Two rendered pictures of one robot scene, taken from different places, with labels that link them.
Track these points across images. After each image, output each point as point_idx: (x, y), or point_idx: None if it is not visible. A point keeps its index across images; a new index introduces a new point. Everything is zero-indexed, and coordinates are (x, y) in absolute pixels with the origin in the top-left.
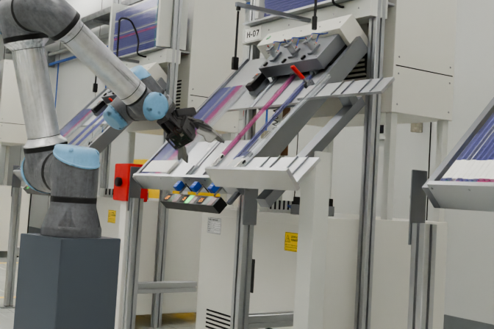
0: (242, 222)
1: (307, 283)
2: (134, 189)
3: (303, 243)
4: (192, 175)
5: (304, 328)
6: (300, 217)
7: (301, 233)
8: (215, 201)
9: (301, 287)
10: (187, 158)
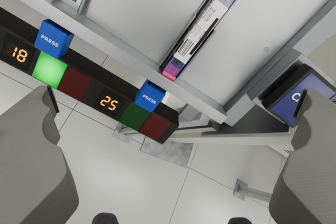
0: (204, 135)
1: (240, 143)
2: None
3: (265, 140)
4: None
5: (213, 142)
6: (289, 137)
7: (272, 139)
8: (163, 133)
9: (231, 140)
10: (57, 109)
